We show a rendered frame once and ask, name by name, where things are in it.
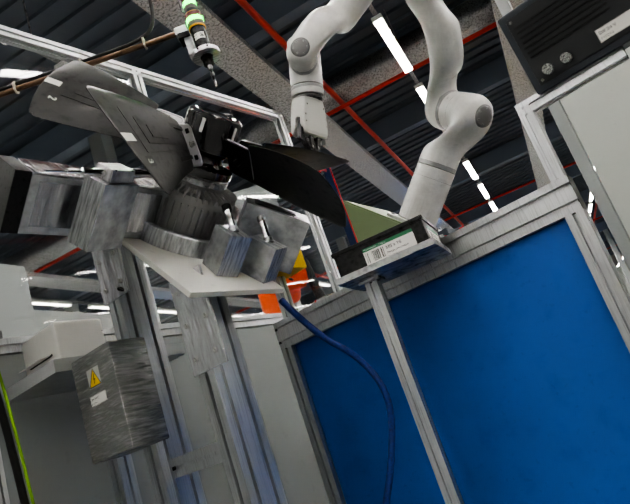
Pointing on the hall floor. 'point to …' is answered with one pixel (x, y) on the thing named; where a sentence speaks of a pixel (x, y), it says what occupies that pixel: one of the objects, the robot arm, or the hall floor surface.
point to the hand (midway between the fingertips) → (313, 157)
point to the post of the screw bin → (414, 394)
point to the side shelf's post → (124, 480)
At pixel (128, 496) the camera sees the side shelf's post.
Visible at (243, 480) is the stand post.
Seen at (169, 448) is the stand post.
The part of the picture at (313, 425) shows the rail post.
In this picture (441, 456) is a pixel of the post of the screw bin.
